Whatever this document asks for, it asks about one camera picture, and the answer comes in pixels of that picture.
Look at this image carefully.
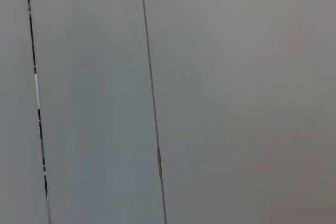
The black wall panel joint strip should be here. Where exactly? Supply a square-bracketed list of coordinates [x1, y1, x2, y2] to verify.
[25, 0, 52, 224]

